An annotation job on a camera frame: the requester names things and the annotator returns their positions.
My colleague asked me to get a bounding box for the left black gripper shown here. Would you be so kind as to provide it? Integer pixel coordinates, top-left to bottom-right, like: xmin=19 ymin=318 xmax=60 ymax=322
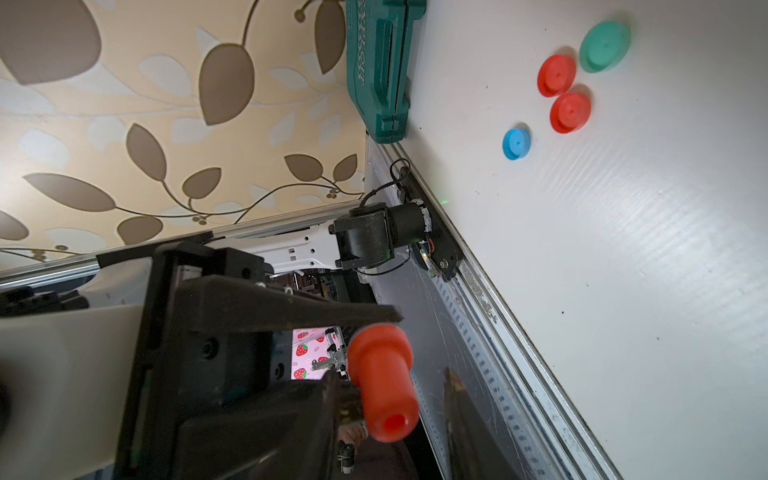
xmin=114 ymin=241 xmax=402 ymax=479

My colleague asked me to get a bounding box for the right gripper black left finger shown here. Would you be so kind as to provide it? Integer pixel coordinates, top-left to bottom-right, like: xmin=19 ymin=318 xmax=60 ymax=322
xmin=170 ymin=372 xmax=341 ymax=479

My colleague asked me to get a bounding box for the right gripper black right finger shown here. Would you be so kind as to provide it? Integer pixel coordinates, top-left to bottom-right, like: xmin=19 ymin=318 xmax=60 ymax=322
xmin=443 ymin=368 xmax=521 ymax=480

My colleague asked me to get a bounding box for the red stamp front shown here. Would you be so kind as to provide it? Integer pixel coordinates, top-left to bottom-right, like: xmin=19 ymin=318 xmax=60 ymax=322
xmin=347 ymin=324 xmax=420 ymax=443

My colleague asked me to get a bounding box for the red cap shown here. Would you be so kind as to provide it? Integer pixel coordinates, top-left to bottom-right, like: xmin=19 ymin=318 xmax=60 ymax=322
xmin=537 ymin=55 xmax=576 ymax=98
xmin=549 ymin=92 xmax=592 ymax=134

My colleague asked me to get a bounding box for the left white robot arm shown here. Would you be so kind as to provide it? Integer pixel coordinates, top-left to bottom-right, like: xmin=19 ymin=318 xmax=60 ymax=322
xmin=1 ymin=203 xmax=431 ymax=479

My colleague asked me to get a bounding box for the blue cap left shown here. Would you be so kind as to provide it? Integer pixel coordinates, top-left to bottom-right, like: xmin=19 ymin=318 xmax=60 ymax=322
xmin=502 ymin=128 xmax=531 ymax=161

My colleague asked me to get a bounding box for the green cap top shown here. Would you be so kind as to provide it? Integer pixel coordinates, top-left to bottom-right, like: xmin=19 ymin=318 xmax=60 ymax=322
xmin=579 ymin=21 xmax=631 ymax=73

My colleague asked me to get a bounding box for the green plastic tool case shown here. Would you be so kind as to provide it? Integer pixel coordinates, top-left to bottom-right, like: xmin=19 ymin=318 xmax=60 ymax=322
xmin=346 ymin=0 xmax=427 ymax=144

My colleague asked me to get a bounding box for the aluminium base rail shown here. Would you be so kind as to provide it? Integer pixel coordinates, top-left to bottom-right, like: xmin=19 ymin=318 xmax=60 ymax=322
xmin=365 ymin=140 xmax=625 ymax=480

